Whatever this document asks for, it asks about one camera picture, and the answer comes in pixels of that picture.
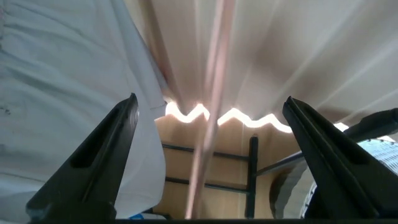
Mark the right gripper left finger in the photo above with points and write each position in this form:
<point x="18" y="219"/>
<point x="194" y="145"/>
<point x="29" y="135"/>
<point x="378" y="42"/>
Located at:
<point x="68" y="186"/>

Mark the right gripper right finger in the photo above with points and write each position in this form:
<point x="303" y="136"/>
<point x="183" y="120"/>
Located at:
<point x="348" y="177"/>

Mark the pale grey shorts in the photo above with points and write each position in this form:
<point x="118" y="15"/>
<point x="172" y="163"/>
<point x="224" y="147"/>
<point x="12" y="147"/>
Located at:
<point x="62" y="62"/>

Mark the pink clothes hanger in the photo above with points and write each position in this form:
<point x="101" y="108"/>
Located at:
<point x="214" y="93"/>

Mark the black clothes rack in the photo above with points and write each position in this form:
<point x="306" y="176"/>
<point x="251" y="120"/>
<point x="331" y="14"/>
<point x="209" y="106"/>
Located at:
<point x="252" y="174"/>

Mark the beige curtain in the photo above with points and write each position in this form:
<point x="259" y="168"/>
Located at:
<point x="311" y="46"/>

